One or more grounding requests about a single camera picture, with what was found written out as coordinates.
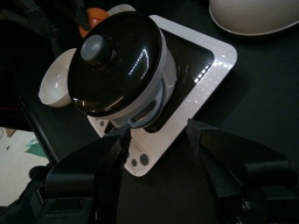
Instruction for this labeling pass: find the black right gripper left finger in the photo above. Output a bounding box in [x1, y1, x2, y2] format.
[37, 125, 133, 224]

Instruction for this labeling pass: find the small white plate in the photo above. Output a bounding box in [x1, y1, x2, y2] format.
[107, 3, 138, 17]

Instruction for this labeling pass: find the teal floor scrap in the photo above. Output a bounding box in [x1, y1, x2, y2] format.
[25, 139, 50, 159]

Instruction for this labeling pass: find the white toy induction stove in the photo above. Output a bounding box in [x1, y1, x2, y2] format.
[86, 14, 239, 178]

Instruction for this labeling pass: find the white bowl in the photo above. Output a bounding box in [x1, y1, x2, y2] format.
[38, 47, 81, 109]

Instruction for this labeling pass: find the orange toy fruit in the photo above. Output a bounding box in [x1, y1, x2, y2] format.
[78, 7, 111, 39]

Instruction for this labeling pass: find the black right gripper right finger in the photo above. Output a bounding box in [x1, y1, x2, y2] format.
[186, 117, 299, 224]

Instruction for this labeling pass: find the white kettle grey handle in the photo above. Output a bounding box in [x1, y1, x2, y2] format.
[209, 0, 299, 37]

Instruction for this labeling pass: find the black pot lid grey knob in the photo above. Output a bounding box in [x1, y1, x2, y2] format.
[69, 11, 165, 117]

